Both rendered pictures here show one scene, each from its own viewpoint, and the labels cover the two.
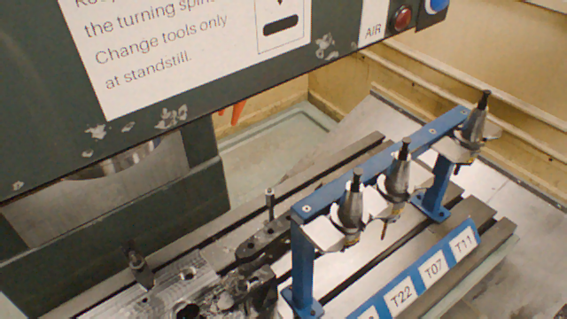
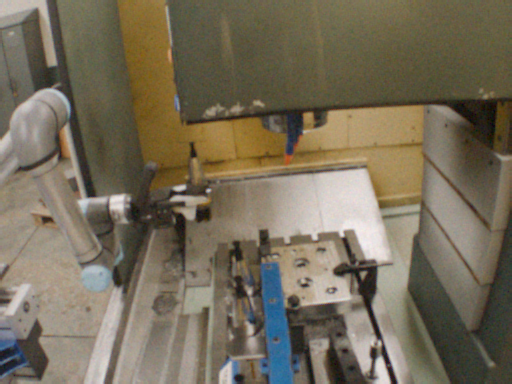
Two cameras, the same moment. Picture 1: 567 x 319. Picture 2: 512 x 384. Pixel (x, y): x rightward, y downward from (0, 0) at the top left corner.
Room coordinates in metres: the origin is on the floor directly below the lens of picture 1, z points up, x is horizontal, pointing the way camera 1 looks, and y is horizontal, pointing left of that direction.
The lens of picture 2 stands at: (0.87, -0.65, 1.78)
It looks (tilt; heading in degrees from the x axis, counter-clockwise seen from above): 26 degrees down; 126
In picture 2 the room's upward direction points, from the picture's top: 6 degrees counter-clockwise
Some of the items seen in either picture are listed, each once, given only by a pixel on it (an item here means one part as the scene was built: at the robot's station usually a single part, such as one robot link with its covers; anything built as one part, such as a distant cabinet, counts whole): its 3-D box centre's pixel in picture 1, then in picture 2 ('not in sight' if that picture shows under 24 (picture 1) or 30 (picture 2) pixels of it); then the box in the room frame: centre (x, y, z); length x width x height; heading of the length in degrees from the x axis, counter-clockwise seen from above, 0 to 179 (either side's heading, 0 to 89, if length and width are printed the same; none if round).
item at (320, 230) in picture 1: (324, 235); (244, 274); (0.38, -0.06, 1.21); 0.07 x 0.05 x 0.01; 36
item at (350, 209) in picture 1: (352, 199); (241, 271); (0.41, -0.11, 1.26); 0.04 x 0.04 x 0.07
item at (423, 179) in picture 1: (415, 175); (246, 348); (0.51, -0.24, 1.21); 0.07 x 0.05 x 0.01; 36
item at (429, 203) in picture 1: (443, 169); not in sight; (0.68, -0.39, 1.05); 0.10 x 0.05 x 0.30; 36
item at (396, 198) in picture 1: (394, 188); (245, 327); (0.48, -0.20, 1.21); 0.06 x 0.06 x 0.03
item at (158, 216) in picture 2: not in sight; (152, 208); (0.05, 0.01, 1.26); 0.12 x 0.08 x 0.09; 36
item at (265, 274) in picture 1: (247, 294); (295, 317); (0.41, 0.08, 0.97); 0.13 x 0.03 x 0.15; 126
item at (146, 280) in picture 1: (140, 269); (355, 273); (0.47, 0.32, 0.97); 0.13 x 0.03 x 0.15; 36
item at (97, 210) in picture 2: not in sight; (96, 213); (-0.08, -0.09, 1.26); 0.11 x 0.08 x 0.09; 36
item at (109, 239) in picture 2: not in sight; (105, 247); (-0.06, -0.10, 1.17); 0.11 x 0.08 x 0.11; 130
